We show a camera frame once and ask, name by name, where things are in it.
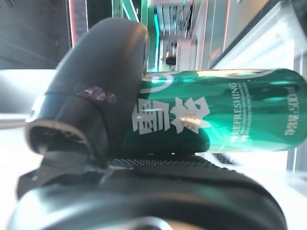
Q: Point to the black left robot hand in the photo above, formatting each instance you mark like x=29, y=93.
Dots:
x=96, y=95

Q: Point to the tall green beer can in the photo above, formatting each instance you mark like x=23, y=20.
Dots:
x=239, y=110

